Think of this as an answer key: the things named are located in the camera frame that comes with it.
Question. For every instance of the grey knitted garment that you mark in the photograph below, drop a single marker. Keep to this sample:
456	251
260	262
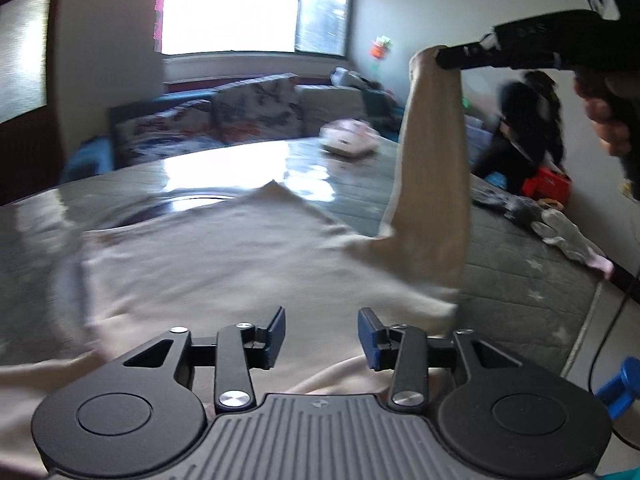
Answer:
507	205

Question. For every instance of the person's right hand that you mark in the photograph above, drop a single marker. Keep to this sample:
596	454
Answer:
607	120

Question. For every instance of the grey quilted table cover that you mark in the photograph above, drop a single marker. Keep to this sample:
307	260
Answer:
525	280

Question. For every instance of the round black induction cooktop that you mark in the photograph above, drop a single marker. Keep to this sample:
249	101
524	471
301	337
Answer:
185	205

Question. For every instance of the colourful pinwheel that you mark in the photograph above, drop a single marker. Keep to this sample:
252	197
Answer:
381	47

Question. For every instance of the cream long-sleeve garment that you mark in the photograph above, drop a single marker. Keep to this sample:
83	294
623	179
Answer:
200	265

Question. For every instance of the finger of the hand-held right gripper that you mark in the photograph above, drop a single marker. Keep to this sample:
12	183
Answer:
462	55

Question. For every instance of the blue plastic object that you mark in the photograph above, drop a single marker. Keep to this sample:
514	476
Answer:
619	392

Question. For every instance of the butterfly print cushion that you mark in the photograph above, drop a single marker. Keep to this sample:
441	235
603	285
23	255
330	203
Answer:
257	107
165	130

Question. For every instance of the blue corner sofa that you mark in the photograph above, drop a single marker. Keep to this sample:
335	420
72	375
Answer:
150	115

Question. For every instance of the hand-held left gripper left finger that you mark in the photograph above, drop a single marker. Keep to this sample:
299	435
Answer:
276	332

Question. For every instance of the dark wooden glass-pane door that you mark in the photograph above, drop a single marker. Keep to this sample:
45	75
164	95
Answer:
25	60

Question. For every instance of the plain beige cushion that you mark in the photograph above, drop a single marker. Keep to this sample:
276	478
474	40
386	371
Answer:
330	105

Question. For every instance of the red plastic stool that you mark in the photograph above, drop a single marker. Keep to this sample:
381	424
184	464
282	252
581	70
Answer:
547	186

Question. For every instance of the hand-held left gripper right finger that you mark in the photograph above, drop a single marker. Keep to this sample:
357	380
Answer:
369	335

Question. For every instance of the window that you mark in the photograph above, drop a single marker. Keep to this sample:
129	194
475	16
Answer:
230	5

